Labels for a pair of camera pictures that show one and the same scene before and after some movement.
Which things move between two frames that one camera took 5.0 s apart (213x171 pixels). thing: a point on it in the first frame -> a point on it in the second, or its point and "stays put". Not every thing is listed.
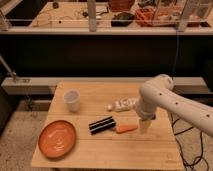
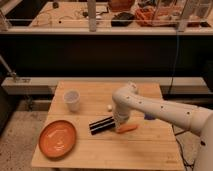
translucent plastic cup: [72, 98] stays put
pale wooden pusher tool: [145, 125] -> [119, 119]
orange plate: [57, 139] stays put
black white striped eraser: [102, 125] stays put
